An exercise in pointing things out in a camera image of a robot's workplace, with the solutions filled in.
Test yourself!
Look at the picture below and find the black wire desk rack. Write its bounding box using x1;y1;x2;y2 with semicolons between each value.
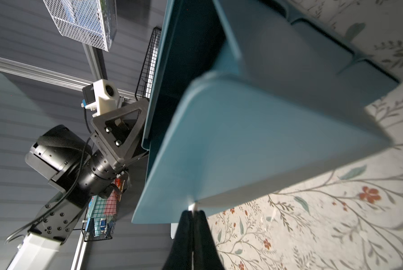
134;27;162;101

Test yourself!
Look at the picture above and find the teal two-drawer cabinet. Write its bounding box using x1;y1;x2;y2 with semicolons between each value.
143;1;398;176

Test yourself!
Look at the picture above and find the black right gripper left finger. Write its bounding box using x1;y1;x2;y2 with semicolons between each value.
163;210;193;270

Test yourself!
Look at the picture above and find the black wire side basket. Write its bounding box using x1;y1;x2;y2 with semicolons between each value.
82;178;125;242

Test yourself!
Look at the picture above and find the teal drawer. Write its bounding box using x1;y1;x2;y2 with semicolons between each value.
132;73;392;224

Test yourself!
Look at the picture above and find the white wire wall basket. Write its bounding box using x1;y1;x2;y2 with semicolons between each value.
43;0;117;52

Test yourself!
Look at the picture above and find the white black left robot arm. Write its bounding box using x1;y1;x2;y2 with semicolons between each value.
7;99;149;270

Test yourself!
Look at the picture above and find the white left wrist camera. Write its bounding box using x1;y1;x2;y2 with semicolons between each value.
81;79;119;117

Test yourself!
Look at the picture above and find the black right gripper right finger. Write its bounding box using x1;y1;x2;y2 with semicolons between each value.
193;211;225;270

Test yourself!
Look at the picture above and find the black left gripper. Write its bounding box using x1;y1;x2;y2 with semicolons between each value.
91;99;149;170

